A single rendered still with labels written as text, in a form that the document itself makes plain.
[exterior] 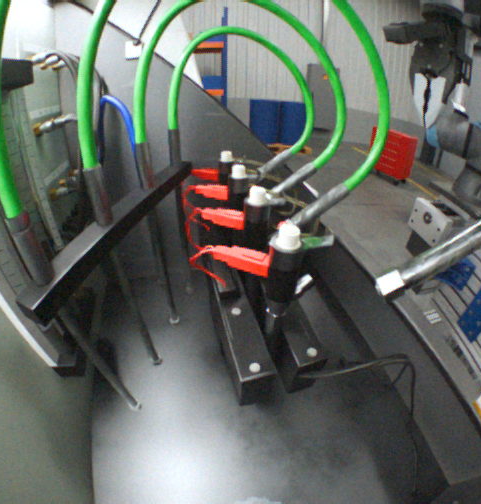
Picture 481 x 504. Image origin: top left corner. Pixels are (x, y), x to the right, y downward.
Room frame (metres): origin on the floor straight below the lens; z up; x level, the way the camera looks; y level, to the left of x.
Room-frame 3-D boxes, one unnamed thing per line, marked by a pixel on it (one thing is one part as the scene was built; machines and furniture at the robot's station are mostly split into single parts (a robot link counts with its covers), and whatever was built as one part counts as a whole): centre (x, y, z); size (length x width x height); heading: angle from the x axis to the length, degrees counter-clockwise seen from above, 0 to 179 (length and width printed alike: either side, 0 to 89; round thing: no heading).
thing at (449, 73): (0.34, -0.30, 1.29); 0.05 x 0.02 x 0.09; 15
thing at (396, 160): (3.92, -2.55, 0.43); 0.70 x 0.46 x 0.86; 33
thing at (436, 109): (0.35, -0.31, 1.25); 0.06 x 0.03 x 0.09; 105
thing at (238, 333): (0.28, -0.01, 0.91); 0.34 x 0.10 x 0.15; 15
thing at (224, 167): (0.40, 0.01, 1.00); 0.05 x 0.03 x 0.21; 105
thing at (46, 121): (0.33, 0.28, 1.20); 0.13 x 0.03 x 0.31; 15
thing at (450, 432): (0.23, -0.27, 0.87); 0.62 x 0.04 x 0.16; 15
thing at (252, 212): (0.25, -0.03, 1.00); 0.05 x 0.03 x 0.21; 105
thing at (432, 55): (0.37, -0.31, 1.35); 0.09 x 0.08 x 0.12; 105
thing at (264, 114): (5.26, -0.71, 0.51); 1.20 x 0.85 x 1.02; 96
